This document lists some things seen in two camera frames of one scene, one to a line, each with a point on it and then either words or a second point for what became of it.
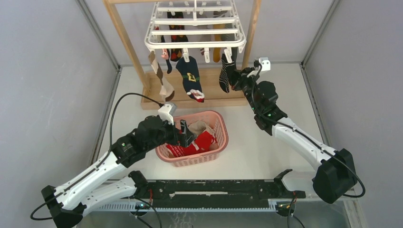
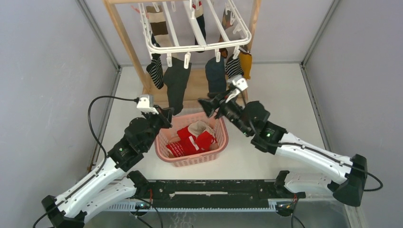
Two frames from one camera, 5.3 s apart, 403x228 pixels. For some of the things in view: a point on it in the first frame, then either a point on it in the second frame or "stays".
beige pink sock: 199,127 stays
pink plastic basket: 207,156 stays
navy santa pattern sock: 189,71 -> 197,5
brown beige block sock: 166,90 -> 158,26
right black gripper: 239,77 -> 210,105
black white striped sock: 224,80 -> 154,69
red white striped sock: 203,141 stays
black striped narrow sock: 231,37 -> 233,67
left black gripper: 184,138 -> 165,116
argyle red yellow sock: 176,53 -> 226,23
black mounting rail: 220,189 stays
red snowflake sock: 177,151 stays
